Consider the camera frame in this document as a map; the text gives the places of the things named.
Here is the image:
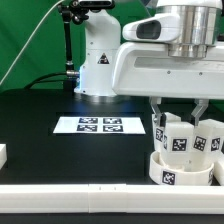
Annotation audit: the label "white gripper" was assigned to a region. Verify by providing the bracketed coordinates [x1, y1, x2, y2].
[112, 42, 224, 127]

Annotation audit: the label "round white stool seat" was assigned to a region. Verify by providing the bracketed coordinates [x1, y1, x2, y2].
[149, 151, 214, 186]

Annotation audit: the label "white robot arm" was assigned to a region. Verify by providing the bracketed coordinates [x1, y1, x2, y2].
[75, 0, 224, 124]

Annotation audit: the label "white right fence bar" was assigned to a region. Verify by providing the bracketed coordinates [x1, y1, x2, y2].
[214, 154, 224, 186]

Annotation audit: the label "white fence bar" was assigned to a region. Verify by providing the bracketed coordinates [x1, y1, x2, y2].
[214, 154, 224, 186]
[0, 144, 7, 169]
[0, 184, 224, 215]

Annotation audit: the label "paper sheet with markers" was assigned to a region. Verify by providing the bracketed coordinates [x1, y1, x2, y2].
[53, 116, 145, 134]

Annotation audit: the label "green backdrop curtain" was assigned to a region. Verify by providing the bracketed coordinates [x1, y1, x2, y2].
[0, 0, 224, 111]

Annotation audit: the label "white left fence bar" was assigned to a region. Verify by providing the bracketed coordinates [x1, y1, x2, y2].
[0, 144, 7, 169]

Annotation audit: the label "white front fence bar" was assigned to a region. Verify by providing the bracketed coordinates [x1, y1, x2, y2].
[0, 184, 224, 215]

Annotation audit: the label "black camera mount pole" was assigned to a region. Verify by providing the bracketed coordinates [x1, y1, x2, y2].
[58, 0, 115, 91]

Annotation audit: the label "black cables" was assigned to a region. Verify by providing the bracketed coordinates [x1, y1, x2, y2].
[23, 71, 80, 90]

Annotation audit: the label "white cable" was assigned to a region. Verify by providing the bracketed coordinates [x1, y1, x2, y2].
[0, 0, 66, 87]

